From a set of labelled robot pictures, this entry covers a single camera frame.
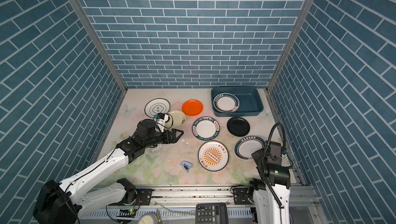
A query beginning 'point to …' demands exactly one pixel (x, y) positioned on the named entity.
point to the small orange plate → (192, 107)
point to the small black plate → (238, 126)
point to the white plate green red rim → (226, 102)
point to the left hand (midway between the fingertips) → (178, 133)
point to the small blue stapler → (185, 165)
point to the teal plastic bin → (251, 98)
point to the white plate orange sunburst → (213, 156)
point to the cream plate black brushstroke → (177, 119)
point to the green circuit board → (127, 212)
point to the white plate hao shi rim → (205, 128)
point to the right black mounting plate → (241, 196)
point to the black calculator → (211, 213)
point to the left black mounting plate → (145, 195)
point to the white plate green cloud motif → (157, 106)
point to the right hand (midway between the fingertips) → (255, 152)
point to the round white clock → (148, 218)
